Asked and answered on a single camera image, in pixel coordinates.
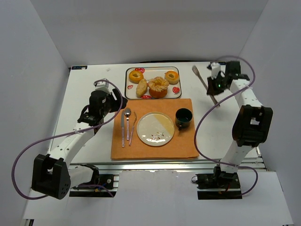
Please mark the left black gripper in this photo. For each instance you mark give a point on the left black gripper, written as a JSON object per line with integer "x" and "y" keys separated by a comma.
{"x": 116, "y": 101}

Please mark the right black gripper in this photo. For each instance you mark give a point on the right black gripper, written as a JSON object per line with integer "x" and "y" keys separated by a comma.
{"x": 212, "y": 85}

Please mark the metal serving tongs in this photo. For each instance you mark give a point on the metal serving tongs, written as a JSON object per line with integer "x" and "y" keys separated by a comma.
{"x": 196, "y": 72}

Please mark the pale glazed ring donut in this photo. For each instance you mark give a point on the pale glazed ring donut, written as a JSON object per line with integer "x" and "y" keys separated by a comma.
{"x": 172, "y": 77}

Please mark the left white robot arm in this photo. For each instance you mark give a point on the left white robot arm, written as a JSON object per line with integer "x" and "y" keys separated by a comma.
{"x": 51, "y": 173}

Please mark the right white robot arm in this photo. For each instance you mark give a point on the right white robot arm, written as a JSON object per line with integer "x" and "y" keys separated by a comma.
{"x": 253, "y": 121}

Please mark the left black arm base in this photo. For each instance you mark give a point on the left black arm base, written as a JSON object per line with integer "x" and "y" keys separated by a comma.
{"x": 88, "y": 181}

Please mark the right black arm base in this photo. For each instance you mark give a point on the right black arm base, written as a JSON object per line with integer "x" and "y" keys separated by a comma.
{"x": 218, "y": 185}

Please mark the oval beige bread roll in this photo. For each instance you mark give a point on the oval beige bread roll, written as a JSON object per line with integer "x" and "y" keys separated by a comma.
{"x": 141, "y": 88}

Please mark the strawberry pattern tray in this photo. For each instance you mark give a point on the strawberry pattern tray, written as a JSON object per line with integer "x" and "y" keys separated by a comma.
{"x": 174, "y": 90}

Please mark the orange cloth placemat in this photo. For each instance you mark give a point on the orange cloth placemat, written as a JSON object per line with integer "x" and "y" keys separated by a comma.
{"x": 181, "y": 145}

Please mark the dark green mug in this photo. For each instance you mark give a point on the dark green mug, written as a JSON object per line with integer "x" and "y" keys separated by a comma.
{"x": 183, "y": 118}

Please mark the coconut topped bundt cake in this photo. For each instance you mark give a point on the coconut topped bundt cake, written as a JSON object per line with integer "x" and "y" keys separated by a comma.
{"x": 158, "y": 87}

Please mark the white and yellow plate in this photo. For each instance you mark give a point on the white and yellow plate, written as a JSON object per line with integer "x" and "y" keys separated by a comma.
{"x": 155, "y": 129}

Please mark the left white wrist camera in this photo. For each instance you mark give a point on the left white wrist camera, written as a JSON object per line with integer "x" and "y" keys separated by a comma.
{"x": 102, "y": 85}

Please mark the pink handled knife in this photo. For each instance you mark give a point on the pink handled knife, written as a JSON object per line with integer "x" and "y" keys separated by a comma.
{"x": 122, "y": 129}

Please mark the pink handled spoon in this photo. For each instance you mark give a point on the pink handled spoon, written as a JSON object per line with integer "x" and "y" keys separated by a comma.
{"x": 127, "y": 113}

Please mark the pink handled fork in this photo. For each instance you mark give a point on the pink handled fork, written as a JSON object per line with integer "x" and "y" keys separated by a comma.
{"x": 132, "y": 130}

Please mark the orange ring donut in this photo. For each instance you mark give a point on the orange ring donut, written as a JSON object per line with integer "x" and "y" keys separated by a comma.
{"x": 135, "y": 76}

